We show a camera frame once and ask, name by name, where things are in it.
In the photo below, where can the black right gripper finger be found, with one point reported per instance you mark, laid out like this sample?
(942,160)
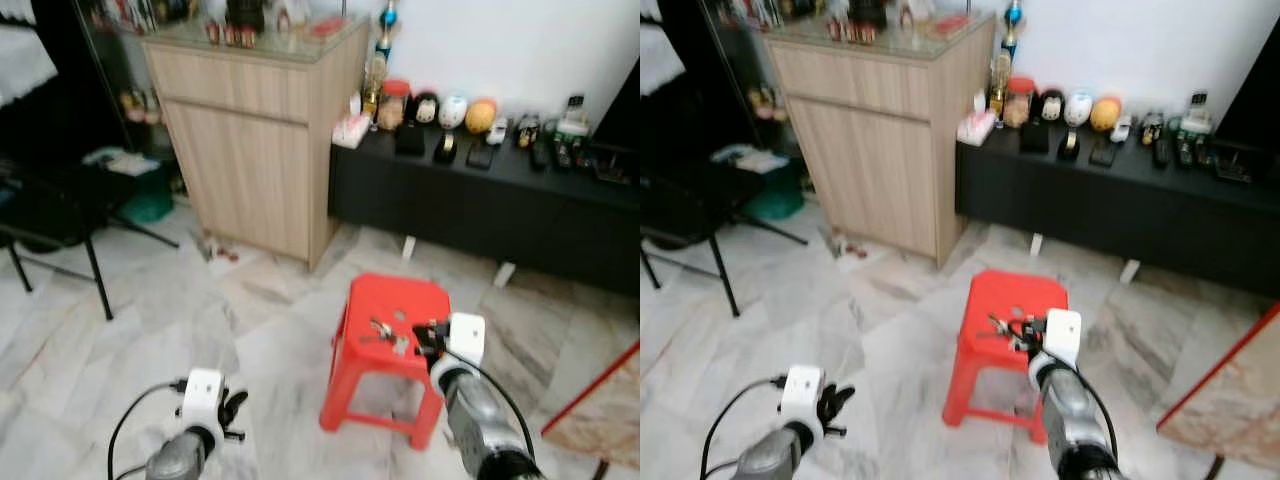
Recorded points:
(423,350)
(1019,346)
(1016,327)
(421,328)

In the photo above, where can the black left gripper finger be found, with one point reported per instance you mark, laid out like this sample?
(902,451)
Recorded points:
(844,396)
(242,399)
(229,404)
(826,400)

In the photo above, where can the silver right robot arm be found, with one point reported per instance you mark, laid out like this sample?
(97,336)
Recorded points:
(480,420)
(1075,420)

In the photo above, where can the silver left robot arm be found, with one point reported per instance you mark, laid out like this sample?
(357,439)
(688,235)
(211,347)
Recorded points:
(770,460)
(175,460)

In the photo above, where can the dark key bunch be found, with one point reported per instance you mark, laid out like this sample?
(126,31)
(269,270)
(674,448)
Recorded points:
(380,328)
(1000,327)

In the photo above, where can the red plastic stool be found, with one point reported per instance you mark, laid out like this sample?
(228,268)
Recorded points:
(1010,292)
(395,295)

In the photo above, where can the white console leg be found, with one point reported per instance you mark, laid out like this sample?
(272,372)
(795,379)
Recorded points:
(1130,272)
(505,275)
(1036,245)
(407,248)

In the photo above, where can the black low console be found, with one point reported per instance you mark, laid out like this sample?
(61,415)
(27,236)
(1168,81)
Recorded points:
(1100,215)
(480,215)

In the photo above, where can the small red floor toy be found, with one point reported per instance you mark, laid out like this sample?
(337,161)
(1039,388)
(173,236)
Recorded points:
(225,255)
(852,250)

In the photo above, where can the marble board with red edge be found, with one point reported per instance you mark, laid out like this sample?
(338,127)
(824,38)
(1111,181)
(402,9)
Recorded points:
(1235,410)
(605,420)

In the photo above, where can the black wallet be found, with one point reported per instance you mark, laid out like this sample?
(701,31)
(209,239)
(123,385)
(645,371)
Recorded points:
(1034,138)
(410,140)

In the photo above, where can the green bin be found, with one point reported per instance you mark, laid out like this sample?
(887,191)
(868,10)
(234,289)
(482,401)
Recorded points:
(150,205)
(780,205)

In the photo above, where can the pink tissue box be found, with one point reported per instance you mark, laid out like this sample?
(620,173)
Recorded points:
(977,128)
(352,132)

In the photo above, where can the black remote control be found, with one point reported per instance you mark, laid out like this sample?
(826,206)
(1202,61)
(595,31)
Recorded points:
(582,156)
(1204,152)
(1161,152)
(1185,150)
(537,155)
(561,153)

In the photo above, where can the black board stand leg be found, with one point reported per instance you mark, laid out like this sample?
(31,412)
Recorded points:
(602,470)
(1216,468)

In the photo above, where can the white round figure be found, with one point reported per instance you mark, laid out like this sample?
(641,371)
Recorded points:
(454,112)
(1079,108)

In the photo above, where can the yellow round figure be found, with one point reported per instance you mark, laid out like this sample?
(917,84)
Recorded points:
(482,116)
(1106,114)

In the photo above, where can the jar with red lid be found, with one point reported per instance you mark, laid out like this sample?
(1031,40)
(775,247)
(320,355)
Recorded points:
(393,108)
(1019,105)

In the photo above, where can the black yellow toy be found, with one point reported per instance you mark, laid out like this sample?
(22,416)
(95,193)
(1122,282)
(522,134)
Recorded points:
(527,130)
(1153,128)

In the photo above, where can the light wooden cabinet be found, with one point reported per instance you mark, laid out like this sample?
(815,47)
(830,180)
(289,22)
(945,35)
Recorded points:
(250,150)
(870,150)

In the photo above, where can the gold trophy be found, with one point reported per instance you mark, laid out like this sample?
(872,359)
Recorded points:
(375,85)
(1000,85)

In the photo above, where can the black tray box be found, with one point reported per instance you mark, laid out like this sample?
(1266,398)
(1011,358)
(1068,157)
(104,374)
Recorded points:
(612,170)
(1235,165)

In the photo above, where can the white paper stack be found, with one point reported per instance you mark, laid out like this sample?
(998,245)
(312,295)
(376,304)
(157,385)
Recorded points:
(755,160)
(125,163)

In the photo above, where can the black television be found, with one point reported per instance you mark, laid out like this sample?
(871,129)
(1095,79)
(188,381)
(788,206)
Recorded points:
(1255,100)
(625,110)

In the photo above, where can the red flat box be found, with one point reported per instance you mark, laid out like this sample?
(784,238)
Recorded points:
(328,28)
(951,25)

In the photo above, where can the black glass display cabinet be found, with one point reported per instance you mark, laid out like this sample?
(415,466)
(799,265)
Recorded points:
(720,60)
(100,60)

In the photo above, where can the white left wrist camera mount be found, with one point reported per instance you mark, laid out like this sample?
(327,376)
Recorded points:
(803,388)
(203,390)

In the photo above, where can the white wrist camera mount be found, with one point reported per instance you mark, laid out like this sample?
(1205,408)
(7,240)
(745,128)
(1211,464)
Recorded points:
(803,388)
(203,390)
(1063,332)
(467,335)

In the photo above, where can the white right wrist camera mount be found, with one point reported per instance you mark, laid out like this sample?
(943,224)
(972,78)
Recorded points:
(467,335)
(1063,332)

